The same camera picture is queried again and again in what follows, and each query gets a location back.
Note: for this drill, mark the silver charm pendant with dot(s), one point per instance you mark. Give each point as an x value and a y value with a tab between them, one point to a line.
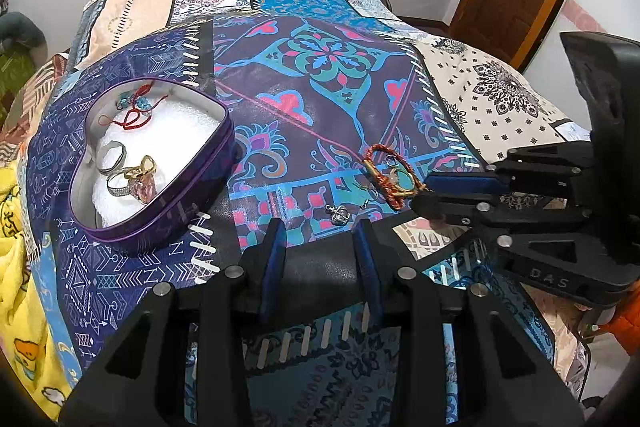
339	215

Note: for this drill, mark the patchwork patterned bedspread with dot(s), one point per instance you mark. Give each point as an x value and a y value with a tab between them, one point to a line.
310	84

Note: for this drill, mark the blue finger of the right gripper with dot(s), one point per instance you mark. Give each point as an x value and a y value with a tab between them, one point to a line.
453	209
465	183

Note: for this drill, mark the green patterned bag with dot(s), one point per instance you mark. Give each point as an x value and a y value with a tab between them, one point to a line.
16	68

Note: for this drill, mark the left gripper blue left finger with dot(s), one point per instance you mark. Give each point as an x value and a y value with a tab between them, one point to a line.
272	257

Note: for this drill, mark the grey green plush toy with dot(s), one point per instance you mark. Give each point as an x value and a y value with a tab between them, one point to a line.
19	30

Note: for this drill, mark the purple heart jewelry box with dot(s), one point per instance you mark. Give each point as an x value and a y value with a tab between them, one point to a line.
156	153

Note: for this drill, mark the yellow cartoon blanket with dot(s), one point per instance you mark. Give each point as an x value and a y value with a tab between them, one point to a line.
34	338

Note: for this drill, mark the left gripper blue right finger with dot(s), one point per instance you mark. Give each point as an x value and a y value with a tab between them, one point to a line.
368	253

